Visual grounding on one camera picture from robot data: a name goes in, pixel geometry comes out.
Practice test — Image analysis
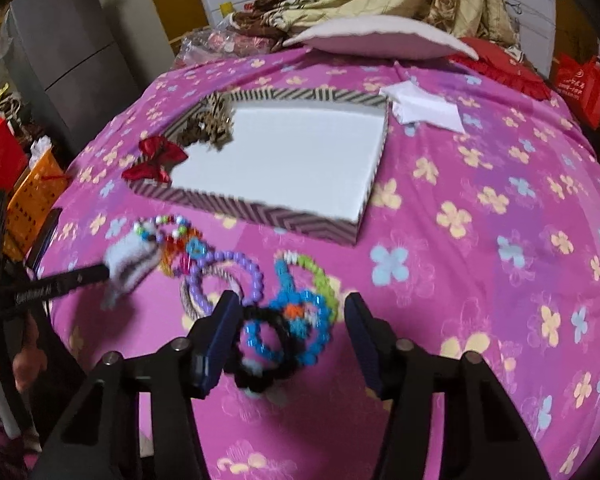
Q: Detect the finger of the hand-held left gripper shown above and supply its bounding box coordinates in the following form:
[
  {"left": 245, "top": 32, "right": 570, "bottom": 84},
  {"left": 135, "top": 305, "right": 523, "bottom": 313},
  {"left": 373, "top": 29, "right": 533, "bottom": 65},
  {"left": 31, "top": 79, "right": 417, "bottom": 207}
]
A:
[{"left": 0, "top": 264, "right": 112, "bottom": 322}]

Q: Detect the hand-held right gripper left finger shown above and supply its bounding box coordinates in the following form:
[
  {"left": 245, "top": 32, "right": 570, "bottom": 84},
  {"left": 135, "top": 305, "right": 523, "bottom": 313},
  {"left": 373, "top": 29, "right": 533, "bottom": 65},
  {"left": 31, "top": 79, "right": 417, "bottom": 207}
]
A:
[{"left": 30, "top": 290, "right": 244, "bottom": 480}]

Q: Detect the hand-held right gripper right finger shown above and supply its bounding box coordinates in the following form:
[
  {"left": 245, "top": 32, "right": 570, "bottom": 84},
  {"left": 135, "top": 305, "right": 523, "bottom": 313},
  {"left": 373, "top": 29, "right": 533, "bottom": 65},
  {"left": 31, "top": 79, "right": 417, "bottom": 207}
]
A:
[{"left": 344, "top": 291, "right": 551, "bottom": 480}]

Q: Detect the black scrunchie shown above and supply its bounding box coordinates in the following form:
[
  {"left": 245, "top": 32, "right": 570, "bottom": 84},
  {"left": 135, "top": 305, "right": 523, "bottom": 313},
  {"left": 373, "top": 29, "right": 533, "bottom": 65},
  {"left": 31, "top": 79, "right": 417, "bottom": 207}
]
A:
[{"left": 232, "top": 305, "right": 306, "bottom": 392}]

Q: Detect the braided hair tie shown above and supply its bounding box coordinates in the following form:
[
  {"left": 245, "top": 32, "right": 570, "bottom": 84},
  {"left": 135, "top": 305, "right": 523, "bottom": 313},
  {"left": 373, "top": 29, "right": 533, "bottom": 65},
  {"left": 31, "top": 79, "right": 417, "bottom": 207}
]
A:
[{"left": 180, "top": 265, "right": 246, "bottom": 320}]

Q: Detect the grey fuzzy scrunchie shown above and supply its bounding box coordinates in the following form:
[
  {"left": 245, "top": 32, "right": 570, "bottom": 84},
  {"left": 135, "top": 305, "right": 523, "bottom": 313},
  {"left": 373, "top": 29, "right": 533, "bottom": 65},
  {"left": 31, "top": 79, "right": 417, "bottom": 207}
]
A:
[{"left": 100, "top": 225, "right": 163, "bottom": 311}]

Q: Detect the purple bead bracelet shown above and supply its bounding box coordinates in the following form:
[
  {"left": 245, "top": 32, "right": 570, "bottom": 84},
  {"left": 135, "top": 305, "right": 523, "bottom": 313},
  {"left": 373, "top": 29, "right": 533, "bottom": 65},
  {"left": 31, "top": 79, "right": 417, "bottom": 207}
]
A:
[{"left": 189, "top": 250, "right": 265, "bottom": 313}]

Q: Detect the green and blue bead bracelet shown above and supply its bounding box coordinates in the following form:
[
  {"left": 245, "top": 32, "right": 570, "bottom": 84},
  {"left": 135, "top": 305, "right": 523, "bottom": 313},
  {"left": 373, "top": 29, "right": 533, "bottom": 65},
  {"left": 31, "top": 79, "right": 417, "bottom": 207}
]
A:
[{"left": 274, "top": 251, "right": 338, "bottom": 326}]

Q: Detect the orange plastic hair accessory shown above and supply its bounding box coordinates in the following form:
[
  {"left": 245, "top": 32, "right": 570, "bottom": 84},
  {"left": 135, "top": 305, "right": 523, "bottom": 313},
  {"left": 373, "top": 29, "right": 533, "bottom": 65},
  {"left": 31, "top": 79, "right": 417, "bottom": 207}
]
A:
[{"left": 159, "top": 230, "right": 206, "bottom": 277}]

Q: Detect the multicoloured bead bracelet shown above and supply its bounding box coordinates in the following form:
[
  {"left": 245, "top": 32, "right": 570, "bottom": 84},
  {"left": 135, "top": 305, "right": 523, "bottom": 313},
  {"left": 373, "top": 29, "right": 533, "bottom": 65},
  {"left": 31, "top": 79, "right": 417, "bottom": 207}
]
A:
[{"left": 135, "top": 214, "right": 203, "bottom": 276}]

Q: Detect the striped cardboard box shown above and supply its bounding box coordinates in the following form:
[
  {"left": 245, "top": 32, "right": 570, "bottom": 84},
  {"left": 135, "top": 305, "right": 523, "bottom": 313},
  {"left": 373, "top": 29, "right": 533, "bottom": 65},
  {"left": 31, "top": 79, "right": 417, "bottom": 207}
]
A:
[{"left": 127, "top": 87, "right": 390, "bottom": 247}]

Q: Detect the person's left hand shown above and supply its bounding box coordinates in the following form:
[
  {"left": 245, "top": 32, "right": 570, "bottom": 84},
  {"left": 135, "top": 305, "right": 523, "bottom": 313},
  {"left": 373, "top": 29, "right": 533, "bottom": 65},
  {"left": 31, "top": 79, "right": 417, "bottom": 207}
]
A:
[{"left": 0, "top": 342, "right": 48, "bottom": 413}]

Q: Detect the orange basket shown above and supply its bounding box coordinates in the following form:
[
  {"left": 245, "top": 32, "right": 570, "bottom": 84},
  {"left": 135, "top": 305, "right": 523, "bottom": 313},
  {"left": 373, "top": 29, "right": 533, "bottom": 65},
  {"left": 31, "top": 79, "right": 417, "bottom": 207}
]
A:
[{"left": 5, "top": 151, "right": 71, "bottom": 261}]

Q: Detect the red paper bag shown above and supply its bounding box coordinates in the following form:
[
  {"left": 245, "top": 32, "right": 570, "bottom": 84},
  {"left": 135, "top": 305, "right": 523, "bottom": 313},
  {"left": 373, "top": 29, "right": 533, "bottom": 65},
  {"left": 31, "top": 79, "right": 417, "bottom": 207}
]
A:
[{"left": 0, "top": 119, "right": 28, "bottom": 193}]

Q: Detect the white rod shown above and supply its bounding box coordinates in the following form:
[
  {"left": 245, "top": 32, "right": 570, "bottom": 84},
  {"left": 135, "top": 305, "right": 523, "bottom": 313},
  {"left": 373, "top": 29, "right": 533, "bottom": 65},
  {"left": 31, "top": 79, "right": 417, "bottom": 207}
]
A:
[{"left": 0, "top": 370, "right": 21, "bottom": 438}]

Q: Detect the pink floral bedsheet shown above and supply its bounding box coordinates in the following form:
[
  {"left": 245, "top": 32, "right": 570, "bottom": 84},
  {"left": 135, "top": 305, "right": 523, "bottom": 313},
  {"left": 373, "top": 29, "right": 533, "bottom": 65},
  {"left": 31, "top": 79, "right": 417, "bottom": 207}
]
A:
[{"left": 27, "top": 45, "right": 600, "bottom": 480}]

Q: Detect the red bow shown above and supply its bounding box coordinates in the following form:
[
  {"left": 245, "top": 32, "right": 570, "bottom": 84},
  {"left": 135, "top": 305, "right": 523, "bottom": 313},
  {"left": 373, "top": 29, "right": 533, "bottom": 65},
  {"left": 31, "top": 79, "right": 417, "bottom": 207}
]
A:
[{"left": 121, "top": 136, "right": 190, "bottom": 183}]

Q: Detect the grey refrigerator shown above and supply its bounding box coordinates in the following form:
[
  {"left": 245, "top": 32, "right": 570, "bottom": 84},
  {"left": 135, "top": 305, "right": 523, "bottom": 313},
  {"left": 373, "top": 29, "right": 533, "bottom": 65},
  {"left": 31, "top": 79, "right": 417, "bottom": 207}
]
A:
[{"left": 2, "top": 0, "right": 141, "bottom": 153}]

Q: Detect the leopard print bow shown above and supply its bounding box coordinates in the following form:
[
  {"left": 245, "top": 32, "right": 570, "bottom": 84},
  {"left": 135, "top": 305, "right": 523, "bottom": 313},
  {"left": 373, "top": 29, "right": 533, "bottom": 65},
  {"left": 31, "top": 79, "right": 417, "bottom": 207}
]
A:
[{"left": 176, "top": 94, "right": 236, "bottom": 151}]

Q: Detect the white tissue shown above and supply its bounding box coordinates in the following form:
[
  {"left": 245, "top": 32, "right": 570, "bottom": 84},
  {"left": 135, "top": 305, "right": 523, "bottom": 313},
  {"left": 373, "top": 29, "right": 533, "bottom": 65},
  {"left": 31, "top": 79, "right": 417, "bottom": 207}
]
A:
[{"left": 380, "top": 80, "right": 467, "bottom": 135}]

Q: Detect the clear plastic bag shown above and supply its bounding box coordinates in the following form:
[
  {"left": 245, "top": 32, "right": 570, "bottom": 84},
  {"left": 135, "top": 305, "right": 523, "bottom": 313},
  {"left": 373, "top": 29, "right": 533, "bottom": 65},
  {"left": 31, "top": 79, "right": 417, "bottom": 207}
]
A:
[{"left": 177, "top": 25, "right": 271, "bottom": 66}]

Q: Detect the pale pink pillow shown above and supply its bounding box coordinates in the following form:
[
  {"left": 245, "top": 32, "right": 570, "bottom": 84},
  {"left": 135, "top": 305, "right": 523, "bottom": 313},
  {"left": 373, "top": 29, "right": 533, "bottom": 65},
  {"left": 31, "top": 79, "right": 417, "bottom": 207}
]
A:
[{"left": 282, "top": 16, "right": 480, "bottom": 61}]

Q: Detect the red frilled cushion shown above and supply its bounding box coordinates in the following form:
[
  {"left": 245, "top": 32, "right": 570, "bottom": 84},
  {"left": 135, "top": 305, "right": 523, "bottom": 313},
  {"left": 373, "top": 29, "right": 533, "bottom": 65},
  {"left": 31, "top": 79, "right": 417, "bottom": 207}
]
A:
[{"left": 452, "top": 37, "right": 551, "bottom": 100}]

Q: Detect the red shopping bag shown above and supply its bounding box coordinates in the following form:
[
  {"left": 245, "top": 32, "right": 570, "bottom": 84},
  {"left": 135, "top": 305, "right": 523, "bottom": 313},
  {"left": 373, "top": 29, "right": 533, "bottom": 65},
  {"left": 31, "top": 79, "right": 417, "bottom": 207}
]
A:
[{"left": 552, "top": 52, "right": 600, "bottom": 130}]

